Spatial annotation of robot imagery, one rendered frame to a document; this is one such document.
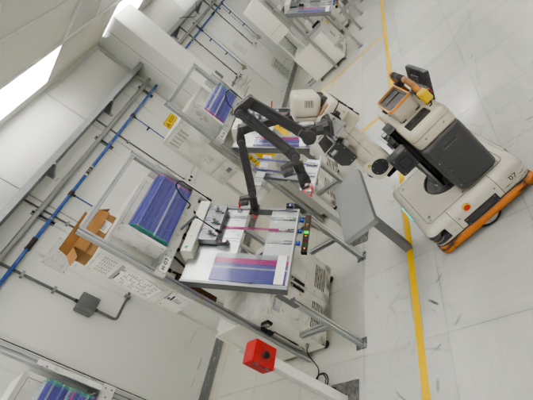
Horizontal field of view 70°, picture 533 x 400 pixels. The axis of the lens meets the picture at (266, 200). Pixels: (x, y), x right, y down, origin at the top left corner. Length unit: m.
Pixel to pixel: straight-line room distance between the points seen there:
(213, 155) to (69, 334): 1.98
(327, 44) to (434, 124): 4.70
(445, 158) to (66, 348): 3.21
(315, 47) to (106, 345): 5.23
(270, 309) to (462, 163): 1.50
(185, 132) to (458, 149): 2.29
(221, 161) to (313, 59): 3.64
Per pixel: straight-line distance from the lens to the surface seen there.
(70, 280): 3.95
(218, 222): 2.78
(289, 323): 2.79
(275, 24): 6.75
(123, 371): 3.90
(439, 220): 2.51
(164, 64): 5.61
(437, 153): 2.31
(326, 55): 6.81
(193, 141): 3.63
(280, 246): 2.62
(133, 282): 2.78
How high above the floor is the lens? 1.92
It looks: 20 degrees down
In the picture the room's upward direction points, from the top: 54 degrees counter-clockwise
